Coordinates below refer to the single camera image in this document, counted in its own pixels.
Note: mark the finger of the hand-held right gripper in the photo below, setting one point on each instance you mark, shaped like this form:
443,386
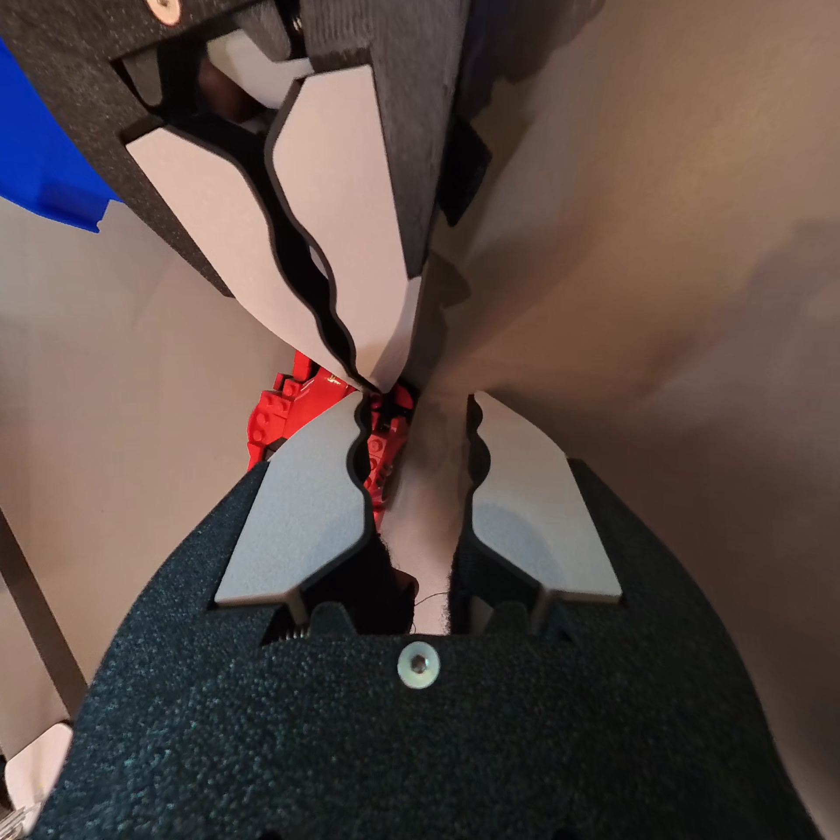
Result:
223,223
354,197

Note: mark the red lego car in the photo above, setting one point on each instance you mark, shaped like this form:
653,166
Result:
289,413

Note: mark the white desk lamp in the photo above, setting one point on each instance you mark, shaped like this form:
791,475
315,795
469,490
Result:
39,768

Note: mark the blue plastic bin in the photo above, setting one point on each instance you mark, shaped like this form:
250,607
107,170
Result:
46,170

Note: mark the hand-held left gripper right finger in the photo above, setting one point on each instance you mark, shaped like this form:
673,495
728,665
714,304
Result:
538,531

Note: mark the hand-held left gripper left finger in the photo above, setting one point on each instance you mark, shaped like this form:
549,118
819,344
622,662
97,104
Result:
302,525

